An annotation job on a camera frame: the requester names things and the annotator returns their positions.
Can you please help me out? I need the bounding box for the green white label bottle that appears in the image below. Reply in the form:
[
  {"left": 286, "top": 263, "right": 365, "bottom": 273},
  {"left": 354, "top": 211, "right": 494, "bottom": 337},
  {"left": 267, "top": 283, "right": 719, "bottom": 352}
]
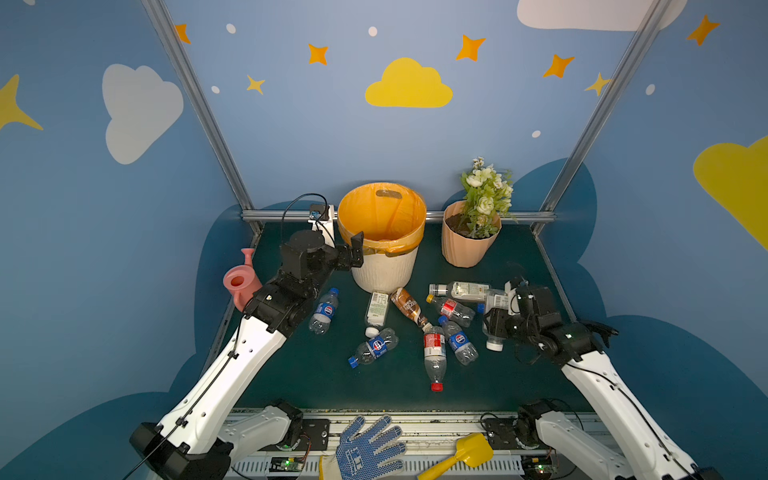
[{"left": 365, "top": 292, "right": 389, "bottom": 338}]

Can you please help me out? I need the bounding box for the brown tea bottle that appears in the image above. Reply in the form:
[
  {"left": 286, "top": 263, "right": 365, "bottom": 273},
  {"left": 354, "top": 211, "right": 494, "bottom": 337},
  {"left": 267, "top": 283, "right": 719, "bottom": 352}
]
[{"left": 389, "top": 287, "right": 429, "bottom": 331}]

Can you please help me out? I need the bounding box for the clear bottle white label top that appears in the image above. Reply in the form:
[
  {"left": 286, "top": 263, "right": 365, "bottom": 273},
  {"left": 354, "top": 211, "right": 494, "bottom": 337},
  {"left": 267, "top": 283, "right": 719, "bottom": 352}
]
[{"left": 428, "top": 281, "right": 491, "bottom": 303}]

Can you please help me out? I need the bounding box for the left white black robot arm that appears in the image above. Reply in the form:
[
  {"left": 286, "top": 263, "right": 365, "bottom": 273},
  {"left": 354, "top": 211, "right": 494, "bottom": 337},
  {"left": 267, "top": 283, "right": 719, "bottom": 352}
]
[{"left": 130, "top": 230, "right": 364, "bottom": 479}]

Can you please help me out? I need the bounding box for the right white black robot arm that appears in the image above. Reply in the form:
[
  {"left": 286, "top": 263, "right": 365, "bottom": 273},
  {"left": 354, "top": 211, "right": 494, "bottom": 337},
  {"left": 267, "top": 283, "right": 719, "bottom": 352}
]
[{"left": 478, "top": 285, "right": 721, "bottom": 479}]

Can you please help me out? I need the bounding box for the white ribbed waste bin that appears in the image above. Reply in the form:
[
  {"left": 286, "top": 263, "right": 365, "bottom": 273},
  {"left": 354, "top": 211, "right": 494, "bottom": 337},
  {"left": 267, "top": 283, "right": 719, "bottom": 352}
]
[{"left": 351, "top": 247, "right": 418, "bottom": 294}]

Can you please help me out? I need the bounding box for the orange bin liner bag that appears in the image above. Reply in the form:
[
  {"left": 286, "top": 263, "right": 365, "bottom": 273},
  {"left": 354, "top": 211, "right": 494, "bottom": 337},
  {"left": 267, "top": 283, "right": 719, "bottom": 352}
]
[{"left": 337, "top": 182, "right": 427, "bottom": 256}]

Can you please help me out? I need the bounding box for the Pepsi bottle far left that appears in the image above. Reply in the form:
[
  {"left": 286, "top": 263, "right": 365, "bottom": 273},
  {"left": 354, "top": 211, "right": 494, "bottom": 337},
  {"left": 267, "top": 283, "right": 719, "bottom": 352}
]
[{"left": 309, "top": 288, "right": 339, "bottom": 335}]

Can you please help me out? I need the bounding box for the red label yellow cap bottle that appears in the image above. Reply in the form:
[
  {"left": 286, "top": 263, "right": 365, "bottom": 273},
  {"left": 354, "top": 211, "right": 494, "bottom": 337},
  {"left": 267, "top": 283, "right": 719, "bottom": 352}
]
[{"left": 426, "top": 295, "right": 475, "bottom": 327}]

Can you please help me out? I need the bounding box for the Pepsi bottle centre right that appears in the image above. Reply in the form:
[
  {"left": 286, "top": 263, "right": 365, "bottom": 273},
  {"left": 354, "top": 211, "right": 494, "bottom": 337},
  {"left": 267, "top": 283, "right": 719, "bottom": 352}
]
[{"left": 438, "top": 316, "right": 479, "bottom": 365}]

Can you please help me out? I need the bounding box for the pink watering can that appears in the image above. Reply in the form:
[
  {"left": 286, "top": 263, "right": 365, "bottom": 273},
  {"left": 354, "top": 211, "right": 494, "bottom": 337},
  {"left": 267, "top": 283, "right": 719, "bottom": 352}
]
[{"left": 223, "top": 248, "right": 262, "bottom": 313}]

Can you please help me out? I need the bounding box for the Pepsi bottle centre blue cap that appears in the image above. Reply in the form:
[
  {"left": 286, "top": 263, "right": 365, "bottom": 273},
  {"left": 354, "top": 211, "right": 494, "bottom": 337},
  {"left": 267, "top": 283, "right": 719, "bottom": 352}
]
[{"left": 348, "top": 328, "right": 399, "bottom": 369}]

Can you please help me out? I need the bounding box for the peach ribbed flower pot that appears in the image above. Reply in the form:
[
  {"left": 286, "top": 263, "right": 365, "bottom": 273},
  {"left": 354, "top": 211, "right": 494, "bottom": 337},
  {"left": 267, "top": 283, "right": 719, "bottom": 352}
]
[{"left": 441, "top": 200, "right": 501, "bottom": 268}]

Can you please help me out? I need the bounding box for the red label cola bottle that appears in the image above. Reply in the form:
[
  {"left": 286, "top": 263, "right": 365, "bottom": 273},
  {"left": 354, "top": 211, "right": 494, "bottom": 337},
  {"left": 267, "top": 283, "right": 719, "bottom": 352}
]
[{"left": 423, "top": 325, "right": 447, "bottom": 392}]

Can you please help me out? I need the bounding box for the artificial white flower plant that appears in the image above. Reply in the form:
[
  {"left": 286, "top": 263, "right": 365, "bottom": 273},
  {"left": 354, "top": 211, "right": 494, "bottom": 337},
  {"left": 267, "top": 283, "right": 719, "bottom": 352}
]
[{"left": 458, "top": 156, "right": 514, "bottom": 240}]

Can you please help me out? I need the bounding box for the yellow toy shovel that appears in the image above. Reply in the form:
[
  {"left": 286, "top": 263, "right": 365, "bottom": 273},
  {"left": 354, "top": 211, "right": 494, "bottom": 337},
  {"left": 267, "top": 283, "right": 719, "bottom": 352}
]
[{"left": 417, "top": 433, "right": 494, "bottom": 480}]

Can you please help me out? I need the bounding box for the right controller board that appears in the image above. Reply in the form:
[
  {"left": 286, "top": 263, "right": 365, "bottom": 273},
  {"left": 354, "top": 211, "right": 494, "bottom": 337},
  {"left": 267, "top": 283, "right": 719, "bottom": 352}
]
[{"left": 521, "top": 456, "right": 557, "bottom": 480}]

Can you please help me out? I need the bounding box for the controller board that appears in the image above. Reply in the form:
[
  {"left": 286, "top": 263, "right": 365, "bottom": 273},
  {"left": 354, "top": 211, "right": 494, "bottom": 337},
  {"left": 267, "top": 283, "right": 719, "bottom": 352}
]
[
  {"left": 521, "top": 456, "right": 557, "bottom": 480},
  {"left": 269, "top": 457, "right": 304, "bottom": 474}
]

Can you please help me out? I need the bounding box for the blue dotted work glove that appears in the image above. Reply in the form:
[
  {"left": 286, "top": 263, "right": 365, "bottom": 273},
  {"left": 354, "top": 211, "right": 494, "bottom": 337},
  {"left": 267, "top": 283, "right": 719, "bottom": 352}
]
[{"left": 324, "top": 415, "right": 406, "bottom": 480}]

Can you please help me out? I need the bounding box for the left controller board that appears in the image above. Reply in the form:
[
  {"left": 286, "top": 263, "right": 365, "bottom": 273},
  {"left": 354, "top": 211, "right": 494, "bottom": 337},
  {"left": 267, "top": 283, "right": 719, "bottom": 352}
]
[{"left": 269, "top": 457, "right": 304, "bottom": 474}]

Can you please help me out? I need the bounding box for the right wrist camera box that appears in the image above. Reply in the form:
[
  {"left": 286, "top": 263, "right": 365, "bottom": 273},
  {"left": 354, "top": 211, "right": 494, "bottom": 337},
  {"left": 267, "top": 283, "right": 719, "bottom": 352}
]
[{"left": 504, "top": 281, "right": 520, "bottom": 315}]

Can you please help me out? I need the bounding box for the aluminium frame rear bar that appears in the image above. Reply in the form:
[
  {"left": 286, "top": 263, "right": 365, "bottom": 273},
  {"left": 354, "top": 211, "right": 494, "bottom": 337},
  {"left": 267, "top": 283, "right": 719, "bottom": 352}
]
[{"left": 241, "top": 209, "right": 556, "bottom": 225}]

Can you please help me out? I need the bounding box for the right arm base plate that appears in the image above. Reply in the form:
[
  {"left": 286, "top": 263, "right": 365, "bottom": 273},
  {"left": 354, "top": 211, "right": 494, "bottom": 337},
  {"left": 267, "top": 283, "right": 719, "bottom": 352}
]
[{"left": 479, "top": 401, "right": 562, "bottom": 450}]

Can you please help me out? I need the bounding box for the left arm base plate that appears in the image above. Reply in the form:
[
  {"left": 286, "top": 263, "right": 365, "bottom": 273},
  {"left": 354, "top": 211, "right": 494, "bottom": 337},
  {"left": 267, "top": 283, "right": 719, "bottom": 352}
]
[{"left": 279, "top": 418, "right": 330, "bottom": 451}]

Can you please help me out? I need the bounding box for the aluminium frame left post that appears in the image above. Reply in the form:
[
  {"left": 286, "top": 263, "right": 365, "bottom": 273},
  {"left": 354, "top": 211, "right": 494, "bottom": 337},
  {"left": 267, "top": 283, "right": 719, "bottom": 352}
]
[{"left": 141, "top": 0, "right": 264, "bottom": 238}]

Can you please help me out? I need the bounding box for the aluminium frame post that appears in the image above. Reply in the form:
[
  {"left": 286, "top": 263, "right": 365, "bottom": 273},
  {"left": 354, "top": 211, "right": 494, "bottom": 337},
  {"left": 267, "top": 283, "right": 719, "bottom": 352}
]
[
  {"left": 532, "top": 0, "right": 674, "bottom": 238},
  {"left": 141, "top": 0, "right": 264, "bottom": 238}
]

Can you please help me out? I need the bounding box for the aluminium frame right post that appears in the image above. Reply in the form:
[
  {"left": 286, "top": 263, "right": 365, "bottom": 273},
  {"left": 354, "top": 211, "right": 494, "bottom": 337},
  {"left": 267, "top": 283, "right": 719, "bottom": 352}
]
[{"left": 532, "top": 0, "right": 674, "bottom": 238}]

